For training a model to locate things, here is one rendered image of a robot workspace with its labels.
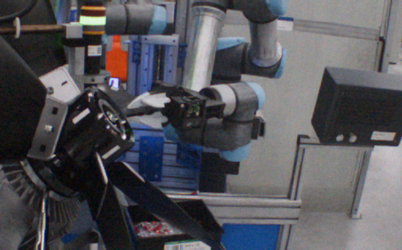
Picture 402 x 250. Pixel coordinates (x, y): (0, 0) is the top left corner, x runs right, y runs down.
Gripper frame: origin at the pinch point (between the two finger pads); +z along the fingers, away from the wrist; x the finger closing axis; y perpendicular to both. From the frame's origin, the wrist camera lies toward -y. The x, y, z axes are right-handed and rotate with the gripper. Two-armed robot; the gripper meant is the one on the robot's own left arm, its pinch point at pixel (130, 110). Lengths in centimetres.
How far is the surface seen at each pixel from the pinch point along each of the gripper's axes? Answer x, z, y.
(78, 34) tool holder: -17.2, 14.4, 3.6
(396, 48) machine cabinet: 129, -1156, -434
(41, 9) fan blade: -19.7, 17.5, -6.3
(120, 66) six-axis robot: 99, -193, -319
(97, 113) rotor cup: -8.6, 17.2, 17.2
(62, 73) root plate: -10.5, 17.2, 3.7
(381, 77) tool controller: -8, -69, 19
